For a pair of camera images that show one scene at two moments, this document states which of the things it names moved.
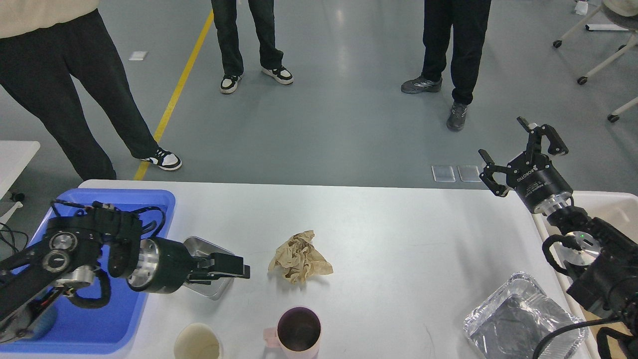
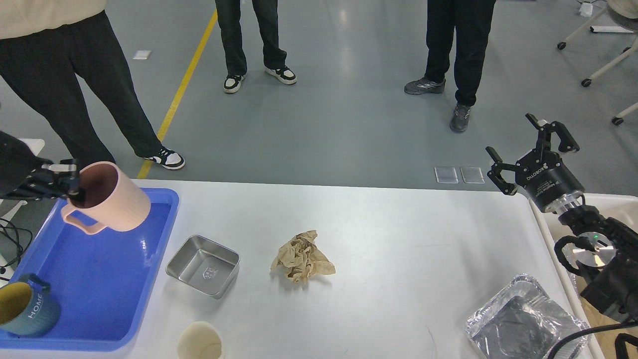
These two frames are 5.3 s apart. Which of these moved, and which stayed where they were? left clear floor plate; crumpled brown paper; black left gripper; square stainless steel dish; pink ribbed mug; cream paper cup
Moved: black left gripper; pink ribbed mug
Stayed: crumpled brown paper; square stainless steel dish; left clear floor plate; cream paper cup
